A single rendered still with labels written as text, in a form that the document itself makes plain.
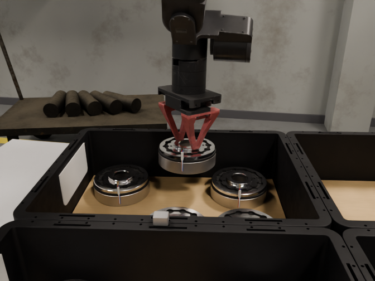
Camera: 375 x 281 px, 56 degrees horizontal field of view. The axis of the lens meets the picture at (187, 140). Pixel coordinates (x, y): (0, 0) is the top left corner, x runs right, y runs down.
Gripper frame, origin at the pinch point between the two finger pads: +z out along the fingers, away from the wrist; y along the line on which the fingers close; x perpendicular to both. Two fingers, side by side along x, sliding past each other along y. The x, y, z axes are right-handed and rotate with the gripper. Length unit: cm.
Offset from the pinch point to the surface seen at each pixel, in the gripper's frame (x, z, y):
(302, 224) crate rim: 2.4, 1.0, -26.9
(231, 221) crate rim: 8.9, 1.2, -21.5
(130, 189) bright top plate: 10.5, 7.8, 2.4
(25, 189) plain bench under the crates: 21, 24, 42
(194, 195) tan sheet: -0.4, 10.6, -2.0
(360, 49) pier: -235, 11, 99
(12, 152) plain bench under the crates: 19, 24, 68
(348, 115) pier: -237, 65, 99
